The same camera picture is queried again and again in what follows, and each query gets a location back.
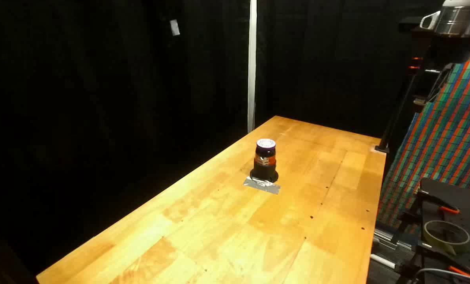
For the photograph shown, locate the dark brown jar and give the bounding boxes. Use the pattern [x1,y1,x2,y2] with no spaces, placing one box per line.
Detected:
[250,138,278,185]

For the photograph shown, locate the grey tape patch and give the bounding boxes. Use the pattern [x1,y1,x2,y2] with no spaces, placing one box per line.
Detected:
[242,176,282,196]

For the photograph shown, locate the white vertical pole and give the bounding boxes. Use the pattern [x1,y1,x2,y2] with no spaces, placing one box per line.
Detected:
[245,0,258,133]

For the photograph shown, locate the black curtain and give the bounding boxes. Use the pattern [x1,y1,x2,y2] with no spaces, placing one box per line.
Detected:
[0,0,446,275]

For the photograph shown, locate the black stand pole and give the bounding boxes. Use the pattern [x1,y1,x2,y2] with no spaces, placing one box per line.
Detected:
[373,69,420,155]

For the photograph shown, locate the orange black clamp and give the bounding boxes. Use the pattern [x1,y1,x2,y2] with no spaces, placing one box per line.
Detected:
[406,56,425,73]

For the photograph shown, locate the colourful striped board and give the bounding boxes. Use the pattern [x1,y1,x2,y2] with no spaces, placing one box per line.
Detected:
[376,37,470,229]

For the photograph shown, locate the black flat plate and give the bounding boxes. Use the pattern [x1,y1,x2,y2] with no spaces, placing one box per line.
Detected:
[416,177,470,250]

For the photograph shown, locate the beige tape roll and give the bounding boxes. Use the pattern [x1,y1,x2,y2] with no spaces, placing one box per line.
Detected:
[422,218,470,252]

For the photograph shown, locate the aluminium rail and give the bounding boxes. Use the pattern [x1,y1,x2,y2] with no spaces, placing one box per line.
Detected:
[368,228,420,272]

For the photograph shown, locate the orange handled clamp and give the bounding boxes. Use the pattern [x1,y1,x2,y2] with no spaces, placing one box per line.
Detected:
[416,192,461,218]

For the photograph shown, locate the grey cable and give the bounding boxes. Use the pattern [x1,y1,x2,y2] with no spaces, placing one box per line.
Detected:
[411,267,470,284]

